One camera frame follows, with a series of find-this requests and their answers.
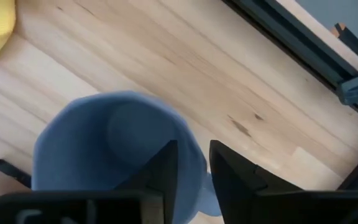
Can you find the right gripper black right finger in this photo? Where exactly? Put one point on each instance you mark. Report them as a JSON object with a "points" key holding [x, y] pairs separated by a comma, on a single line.
{"points": [[244, 193]]}

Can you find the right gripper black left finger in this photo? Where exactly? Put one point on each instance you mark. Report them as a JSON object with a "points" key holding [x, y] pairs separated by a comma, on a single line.
{"points": [[154, 174]]}

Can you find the blue-grey ceramic mug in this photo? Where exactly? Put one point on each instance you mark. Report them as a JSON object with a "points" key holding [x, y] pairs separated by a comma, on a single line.
{"points": [[89, 140]]}

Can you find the wooden tray with black frame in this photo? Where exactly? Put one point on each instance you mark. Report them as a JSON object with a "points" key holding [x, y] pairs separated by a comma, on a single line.
{"points": [[11, 170]]}

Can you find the black aluminium table frame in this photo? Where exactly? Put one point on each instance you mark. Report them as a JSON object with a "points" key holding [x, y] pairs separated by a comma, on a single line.
{"points": [[291, 40]]}

